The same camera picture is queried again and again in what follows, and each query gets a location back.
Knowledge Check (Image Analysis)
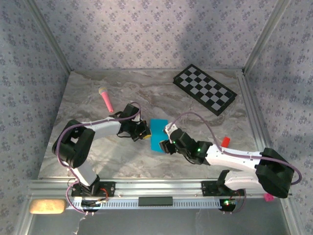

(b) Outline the blue paper sheet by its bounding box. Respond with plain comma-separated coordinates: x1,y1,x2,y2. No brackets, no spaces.
150,118,169,154

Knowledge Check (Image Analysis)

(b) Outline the pink toy microphone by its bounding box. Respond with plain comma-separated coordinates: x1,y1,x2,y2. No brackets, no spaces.
98,87,114,113

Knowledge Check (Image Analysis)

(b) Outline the black white chessboard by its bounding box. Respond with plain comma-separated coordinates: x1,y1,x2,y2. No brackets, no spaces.
173,64,238,117

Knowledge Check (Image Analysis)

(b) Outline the black round controller board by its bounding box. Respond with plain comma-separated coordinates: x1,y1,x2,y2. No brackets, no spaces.
81,199,101,212
219,198,237,212

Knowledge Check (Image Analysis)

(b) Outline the tan sponge block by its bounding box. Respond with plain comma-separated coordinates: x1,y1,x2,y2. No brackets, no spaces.
28,198,67,215

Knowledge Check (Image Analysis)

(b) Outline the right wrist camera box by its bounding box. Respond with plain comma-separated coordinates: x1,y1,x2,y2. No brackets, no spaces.
164,123,179,135

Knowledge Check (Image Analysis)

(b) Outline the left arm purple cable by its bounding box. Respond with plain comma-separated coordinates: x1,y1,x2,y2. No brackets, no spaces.
55,101,142,216

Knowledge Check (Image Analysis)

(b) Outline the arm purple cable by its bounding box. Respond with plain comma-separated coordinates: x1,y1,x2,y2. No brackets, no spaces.
55,101,142,216
167,112,303,215

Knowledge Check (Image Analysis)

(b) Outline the long aluminium base rail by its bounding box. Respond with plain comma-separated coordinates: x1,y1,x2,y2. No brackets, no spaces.
26,178,293,199

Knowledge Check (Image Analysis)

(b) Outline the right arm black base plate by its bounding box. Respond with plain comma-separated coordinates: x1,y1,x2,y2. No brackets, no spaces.
201,180,246,197

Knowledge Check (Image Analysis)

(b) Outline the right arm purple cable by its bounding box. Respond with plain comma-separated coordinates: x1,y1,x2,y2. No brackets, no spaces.
167,112,303,215

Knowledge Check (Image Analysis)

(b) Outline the black box on duct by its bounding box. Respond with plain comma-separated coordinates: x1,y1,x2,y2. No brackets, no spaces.
138,196,174,207

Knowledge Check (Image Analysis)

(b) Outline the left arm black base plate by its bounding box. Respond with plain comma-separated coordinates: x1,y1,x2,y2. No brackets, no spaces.
71,181,116,197

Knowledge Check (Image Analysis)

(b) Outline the white slotted cable duct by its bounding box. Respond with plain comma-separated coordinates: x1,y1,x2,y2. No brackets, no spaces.
65,197,222,210

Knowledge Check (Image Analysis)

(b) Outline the aluminium side rail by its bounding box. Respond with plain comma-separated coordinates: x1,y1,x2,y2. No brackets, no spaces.
236,72,267,150

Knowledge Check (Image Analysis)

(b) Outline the aluminium frame post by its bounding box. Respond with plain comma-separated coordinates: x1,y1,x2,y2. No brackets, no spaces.
280,197,303,235
13,199,34,235
24,0,74,73
243,0,292,73

